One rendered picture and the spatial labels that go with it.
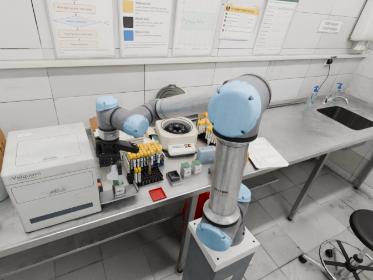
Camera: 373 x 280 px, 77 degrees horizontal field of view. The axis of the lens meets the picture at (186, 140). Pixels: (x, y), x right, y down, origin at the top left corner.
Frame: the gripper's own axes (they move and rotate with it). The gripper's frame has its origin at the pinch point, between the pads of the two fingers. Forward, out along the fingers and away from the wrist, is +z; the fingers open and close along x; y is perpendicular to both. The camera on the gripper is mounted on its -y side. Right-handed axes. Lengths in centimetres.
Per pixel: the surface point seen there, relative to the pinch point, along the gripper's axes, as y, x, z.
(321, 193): -218, -6, 102
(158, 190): -18.5, 2.4, 14.7
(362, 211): -142, 47, 37
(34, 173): 27.8, 4.6, -13.4
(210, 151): -53, -7, 6
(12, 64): 33, -56, -31
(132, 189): -6.2, 0.3, 10.9
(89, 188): 11.9, 4.7, -0.7
